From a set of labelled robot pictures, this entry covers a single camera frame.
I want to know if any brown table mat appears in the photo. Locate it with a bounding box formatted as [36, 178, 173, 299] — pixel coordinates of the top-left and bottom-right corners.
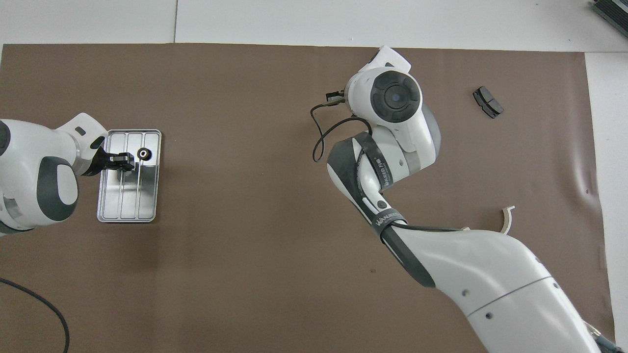
[0, 43, 616, 353]

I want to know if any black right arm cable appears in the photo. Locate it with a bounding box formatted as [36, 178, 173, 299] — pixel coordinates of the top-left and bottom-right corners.
[311, 101, 464, 232]

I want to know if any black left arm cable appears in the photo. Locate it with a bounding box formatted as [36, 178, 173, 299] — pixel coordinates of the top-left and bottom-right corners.
[0, 277, 70, 353]

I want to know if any silver metal tray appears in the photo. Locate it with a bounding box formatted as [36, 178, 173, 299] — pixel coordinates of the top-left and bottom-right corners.
[97, 129, 162, 223]

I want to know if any dark grey brake pad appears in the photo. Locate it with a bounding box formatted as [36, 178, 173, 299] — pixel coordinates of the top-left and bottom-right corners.
[472, 86, 504, 119]

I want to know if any grey ribbed metal block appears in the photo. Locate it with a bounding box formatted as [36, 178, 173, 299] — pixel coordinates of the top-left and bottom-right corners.
[591, 0, 628, 37]

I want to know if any white semicircular bracket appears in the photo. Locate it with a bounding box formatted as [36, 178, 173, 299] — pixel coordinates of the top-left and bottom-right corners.
[459, 205, 516, 234]

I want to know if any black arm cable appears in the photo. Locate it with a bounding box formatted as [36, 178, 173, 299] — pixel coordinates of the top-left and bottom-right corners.
[0, 277, 70, 353]
[311, 101, 464, 232]

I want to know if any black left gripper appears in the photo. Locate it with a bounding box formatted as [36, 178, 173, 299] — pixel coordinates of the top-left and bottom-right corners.
[78, 136, 135, 177]

